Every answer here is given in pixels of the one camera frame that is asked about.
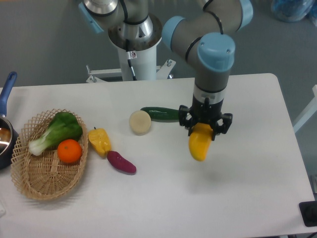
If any green bok choy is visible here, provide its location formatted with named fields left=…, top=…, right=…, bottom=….
left=28, top=112, right=83, bottom=156

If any purple sweet potato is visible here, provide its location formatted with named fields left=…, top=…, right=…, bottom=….
left=107, top=151, right=137, bottom=175

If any yellow mango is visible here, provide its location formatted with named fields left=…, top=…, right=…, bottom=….
left=188, top=123, right=213, bottom=162

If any white side frame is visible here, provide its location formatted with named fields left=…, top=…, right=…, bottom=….
left=293, top=85, right=317, bottom=133

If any green cucumber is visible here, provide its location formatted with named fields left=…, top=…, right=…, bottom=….
left=141, top=107, right=179, bottom=122

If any woven wicker basket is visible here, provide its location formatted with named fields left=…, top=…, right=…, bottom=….
left=10, top=109, right=88, bottom=200

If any blue handled saucepan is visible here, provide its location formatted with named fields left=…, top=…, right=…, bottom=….
left=0, top=71, right=18, bottom=169

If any black device at edge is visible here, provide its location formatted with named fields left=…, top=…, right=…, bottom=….
left=299, top=201, right=317, bottom=227

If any orange tangerine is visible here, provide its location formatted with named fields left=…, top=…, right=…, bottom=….
left=57, top=139, right=82, bottom=163

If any blue plastic bag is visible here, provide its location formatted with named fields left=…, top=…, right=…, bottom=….
left=270, top=0, right=317, bottom=23

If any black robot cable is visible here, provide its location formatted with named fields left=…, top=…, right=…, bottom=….
left=125, top=39, right=138, bottom=81

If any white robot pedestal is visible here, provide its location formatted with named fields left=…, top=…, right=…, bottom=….
left=86, top=13, right=176, bottom=83

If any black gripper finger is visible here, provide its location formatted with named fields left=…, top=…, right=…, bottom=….
left=211, top=113, right=233, bottom=141
left=178, top=105, right=198, bottom=136

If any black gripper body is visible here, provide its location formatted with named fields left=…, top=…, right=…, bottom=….
left=190, top=97, right=223, bottom=126

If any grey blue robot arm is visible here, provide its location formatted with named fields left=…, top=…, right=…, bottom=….
left=79, top=0, right=253, bottom=138

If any yellow bell pepper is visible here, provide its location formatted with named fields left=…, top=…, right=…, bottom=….
left=88, top=128, right=111, bottom=158

